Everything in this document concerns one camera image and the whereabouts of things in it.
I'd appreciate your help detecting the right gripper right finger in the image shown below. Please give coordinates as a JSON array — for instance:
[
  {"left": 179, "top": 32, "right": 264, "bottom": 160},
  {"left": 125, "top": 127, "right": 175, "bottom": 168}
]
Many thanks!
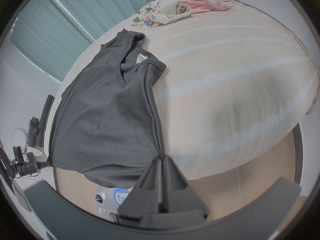
[{"left": 163, "top": 155, "right": 210, "bottom": 219}]

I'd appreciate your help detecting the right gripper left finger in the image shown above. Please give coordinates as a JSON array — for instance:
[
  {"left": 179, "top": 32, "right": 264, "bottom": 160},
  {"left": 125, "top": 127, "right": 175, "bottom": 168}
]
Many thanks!
[{"left": 117, "top": 156, "right": 163, "bottom": 221}]

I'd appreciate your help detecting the black T-shirt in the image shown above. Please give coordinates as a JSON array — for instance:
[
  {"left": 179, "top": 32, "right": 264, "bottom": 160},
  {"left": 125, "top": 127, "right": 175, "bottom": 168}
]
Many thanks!
[{"left": 49, "top": 29, "right": 167, "bottom": 188}]

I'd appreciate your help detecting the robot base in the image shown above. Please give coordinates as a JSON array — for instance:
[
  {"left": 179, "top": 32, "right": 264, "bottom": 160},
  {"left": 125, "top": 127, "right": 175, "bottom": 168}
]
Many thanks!
[{"left": 95, "top": 185, "right": 135, "bottom": 217}]

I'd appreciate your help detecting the bed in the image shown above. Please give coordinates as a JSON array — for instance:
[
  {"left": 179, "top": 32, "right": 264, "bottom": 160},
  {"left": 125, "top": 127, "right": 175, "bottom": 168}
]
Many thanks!
[{"left": 42, "top": 0, "right": 320, "bottom": 184}]

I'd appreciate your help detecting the black chest of drawers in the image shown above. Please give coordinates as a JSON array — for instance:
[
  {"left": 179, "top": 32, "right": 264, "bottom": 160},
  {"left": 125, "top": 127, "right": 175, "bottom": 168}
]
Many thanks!
[{"left": 39, "top": 95, "right": 55, "bottom": 147}]

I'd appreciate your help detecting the blue-green curtain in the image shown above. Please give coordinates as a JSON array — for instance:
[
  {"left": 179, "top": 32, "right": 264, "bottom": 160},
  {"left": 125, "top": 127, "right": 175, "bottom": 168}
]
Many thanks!
[
  {"left": 9, "top": 8, "right": 95, "bottom": 83},
  {"left": 44, "top": 0, "right": 187, "bottom": 43}
]

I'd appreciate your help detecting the white printed garment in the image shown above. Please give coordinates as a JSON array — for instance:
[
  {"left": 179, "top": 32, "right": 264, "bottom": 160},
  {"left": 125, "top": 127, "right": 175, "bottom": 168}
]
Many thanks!
[{"left": 132, "top": 0, "right": 192, "bottom": 29}]

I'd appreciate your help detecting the pink garment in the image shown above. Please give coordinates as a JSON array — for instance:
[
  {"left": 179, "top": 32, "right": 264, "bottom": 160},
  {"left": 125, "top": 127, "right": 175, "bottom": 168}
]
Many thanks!
[{"left": 166, "top": 0, "right": 233, "bottom": 14}]

